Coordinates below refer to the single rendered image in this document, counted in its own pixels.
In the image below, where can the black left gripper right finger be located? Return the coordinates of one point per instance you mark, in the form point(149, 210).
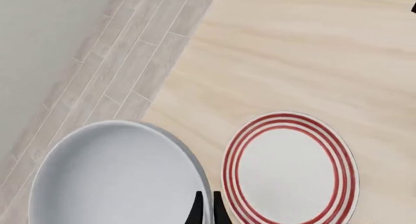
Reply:
point(221, 213)

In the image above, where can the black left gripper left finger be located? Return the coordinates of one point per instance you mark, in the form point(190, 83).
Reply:
point(196, 211)

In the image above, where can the white plate with red rings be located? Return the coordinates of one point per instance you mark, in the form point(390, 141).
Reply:
point(286, 170)

